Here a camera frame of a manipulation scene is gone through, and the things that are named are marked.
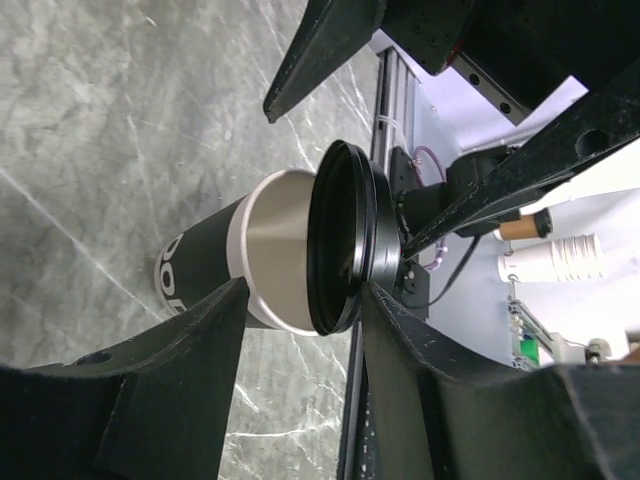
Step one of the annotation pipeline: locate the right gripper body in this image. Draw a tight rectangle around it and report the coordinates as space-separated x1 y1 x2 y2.
382 1 639 95

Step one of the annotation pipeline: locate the black plastic cup lid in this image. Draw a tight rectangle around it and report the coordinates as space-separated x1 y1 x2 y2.
306 140 401 336

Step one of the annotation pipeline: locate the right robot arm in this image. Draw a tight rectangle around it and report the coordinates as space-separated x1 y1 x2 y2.
263 1 639 335

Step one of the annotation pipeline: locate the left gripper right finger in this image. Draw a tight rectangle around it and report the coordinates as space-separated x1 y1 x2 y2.
362 284 639 479

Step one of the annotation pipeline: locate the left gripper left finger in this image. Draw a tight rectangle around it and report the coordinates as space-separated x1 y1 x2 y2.
1 278 249 479

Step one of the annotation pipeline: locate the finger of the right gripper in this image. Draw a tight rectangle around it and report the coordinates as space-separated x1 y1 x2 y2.
402 62 639 259
263 0 385 123

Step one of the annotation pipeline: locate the black white paper cup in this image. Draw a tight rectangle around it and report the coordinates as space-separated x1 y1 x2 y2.
154 169 317 336

